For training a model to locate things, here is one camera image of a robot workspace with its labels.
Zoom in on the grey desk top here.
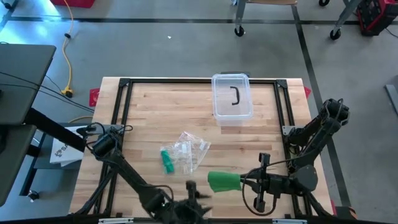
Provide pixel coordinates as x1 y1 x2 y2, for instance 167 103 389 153
0 43 57 126

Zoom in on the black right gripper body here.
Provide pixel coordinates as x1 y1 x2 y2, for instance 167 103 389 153
247 152 292 214

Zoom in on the clear plastic container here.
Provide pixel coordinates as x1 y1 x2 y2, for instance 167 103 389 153
211 73 254 127

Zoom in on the black curved handle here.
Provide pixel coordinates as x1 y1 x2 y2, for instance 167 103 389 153
229 86 241 106

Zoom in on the green bandage strip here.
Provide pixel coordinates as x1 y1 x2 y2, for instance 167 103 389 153
207 170 243 194

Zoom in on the silver frame bracket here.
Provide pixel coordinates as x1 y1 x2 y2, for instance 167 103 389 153
98 217 135 224
272 218 308 224

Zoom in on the white printed sheet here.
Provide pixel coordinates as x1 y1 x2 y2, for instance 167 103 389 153
49 138 84 167

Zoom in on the red and black crate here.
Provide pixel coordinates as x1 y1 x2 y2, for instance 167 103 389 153
356 0 398 37

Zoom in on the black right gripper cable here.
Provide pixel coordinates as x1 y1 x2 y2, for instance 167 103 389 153
241 167 278 217

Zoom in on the yellow extension cable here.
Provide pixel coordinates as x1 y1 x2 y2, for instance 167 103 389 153
60 0 94 124

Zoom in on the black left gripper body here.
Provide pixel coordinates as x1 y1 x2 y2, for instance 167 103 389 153
167 180 206 224

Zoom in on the red bin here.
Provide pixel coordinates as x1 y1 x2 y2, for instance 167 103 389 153
50 0 96 9

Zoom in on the teal bandage roll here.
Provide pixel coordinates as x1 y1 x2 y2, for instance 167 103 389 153
159 149 175 175

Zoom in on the grey metal bar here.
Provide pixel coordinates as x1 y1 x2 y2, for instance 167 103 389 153
384 83 398 116

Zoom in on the dark grey desk panel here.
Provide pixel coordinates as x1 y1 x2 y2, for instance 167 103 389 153
0 124 37 207

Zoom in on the grey cart leg with caster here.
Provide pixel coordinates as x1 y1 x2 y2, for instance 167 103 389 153
329 0 364 41
234 0 249 38

